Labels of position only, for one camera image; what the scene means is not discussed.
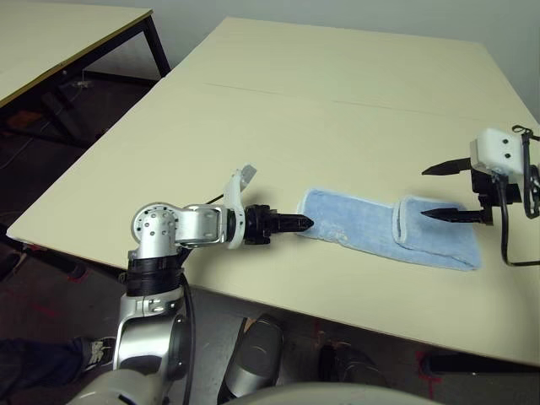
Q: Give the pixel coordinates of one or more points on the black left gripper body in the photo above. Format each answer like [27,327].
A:
[257,223]

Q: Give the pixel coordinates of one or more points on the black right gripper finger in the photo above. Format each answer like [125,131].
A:
[455,214]
[451,168]

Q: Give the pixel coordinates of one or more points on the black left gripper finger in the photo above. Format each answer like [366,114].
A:
[295,227]
[295,218]

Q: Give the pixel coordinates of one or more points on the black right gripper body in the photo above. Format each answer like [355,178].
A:
[485,187]

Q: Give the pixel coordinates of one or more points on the light blue towel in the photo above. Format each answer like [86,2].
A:
[358,228]

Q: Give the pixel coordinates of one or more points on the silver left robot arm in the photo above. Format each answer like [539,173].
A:
[156,228]

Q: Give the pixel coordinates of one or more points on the grey robot left leg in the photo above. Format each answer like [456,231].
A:
[253,354]

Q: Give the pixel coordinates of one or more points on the grey robot leg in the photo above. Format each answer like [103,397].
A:
[350,367]
[253,354]

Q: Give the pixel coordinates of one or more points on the grey robot right leg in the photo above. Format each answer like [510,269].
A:
[350,367]

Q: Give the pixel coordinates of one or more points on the grey robot torso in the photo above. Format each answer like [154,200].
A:
[337,396]

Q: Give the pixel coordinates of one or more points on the bystander black white shoe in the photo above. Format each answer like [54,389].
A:
[99,352]

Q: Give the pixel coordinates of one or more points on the bystander dark trouser leg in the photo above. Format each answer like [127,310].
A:
[38,367]

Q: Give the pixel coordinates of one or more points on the beige side table black legs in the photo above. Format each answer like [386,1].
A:
[63,38]

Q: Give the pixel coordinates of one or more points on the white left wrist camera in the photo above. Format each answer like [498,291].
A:
[234,190]

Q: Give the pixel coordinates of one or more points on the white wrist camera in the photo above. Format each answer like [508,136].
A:
[234,190]
[498,147]

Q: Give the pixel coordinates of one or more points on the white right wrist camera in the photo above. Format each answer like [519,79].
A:
[498,147]

